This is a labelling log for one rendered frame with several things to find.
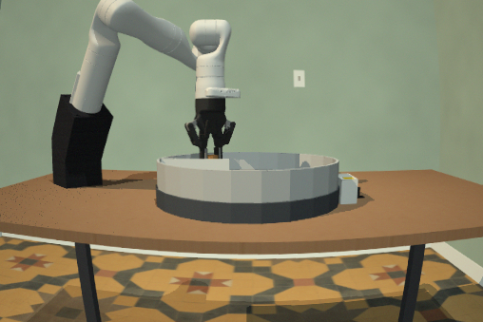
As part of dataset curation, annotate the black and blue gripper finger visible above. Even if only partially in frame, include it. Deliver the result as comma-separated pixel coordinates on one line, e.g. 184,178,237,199
184,120,212,159
212,120,236,160

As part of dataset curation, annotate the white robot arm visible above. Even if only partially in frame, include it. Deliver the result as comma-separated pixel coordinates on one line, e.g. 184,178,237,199
69,0,241,113

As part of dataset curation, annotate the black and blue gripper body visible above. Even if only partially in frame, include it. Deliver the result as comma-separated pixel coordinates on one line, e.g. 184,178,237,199
194,98,226,134

